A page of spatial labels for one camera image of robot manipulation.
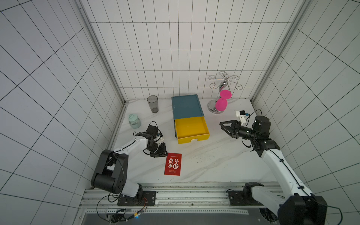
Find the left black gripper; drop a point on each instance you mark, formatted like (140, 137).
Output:
(161, 153)

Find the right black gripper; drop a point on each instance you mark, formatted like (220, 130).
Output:
(235, 129)

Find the red postcard white characters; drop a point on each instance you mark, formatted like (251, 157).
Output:
(173, 164)

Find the yellow drawer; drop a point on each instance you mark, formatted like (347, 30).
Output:
(191, 130)

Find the teal drawer cabinet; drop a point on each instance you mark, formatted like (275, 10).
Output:
(186, 107)

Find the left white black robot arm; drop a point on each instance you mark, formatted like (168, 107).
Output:
(112, 167)

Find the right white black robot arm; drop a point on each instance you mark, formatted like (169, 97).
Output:
(298, 205)

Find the pink hourglass cup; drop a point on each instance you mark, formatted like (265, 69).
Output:
(222, 102)

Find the mint green jar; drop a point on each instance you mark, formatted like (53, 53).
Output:
(134, 121)

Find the grey translucent cup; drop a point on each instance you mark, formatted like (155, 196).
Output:
(153, 103)

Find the chrome cup rack stand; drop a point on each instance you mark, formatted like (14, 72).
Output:
(222, 83)

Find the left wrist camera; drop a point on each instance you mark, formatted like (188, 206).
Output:
(159, 138)

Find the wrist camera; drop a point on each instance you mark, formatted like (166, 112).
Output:
(159, 138)
(243, 117)

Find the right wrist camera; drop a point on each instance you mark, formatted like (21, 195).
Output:
(243, 117)

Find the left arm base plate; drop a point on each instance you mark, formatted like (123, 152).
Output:
(144, 198)

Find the aluminium mounting rail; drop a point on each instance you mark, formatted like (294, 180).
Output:
(205, 197)

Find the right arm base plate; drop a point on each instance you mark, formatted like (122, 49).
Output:
(244, 197)

